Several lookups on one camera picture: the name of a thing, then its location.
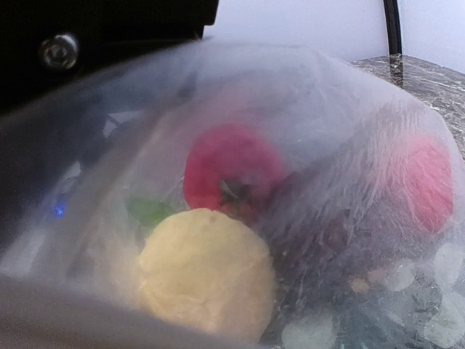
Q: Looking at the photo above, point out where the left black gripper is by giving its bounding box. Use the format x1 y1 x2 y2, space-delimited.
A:
1 1 218 112

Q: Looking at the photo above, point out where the clear polka dot zip bag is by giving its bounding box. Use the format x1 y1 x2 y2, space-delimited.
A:
1 42 464 348

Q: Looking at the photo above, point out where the yellow fake lemon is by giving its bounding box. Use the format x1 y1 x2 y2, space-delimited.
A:
139 209 277 343

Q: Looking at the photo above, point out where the red fake apple in bag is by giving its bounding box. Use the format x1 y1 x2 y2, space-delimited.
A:
183 124 286 224

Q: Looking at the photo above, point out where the pink red fake apple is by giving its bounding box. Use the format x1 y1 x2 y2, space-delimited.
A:
405 135 454 233

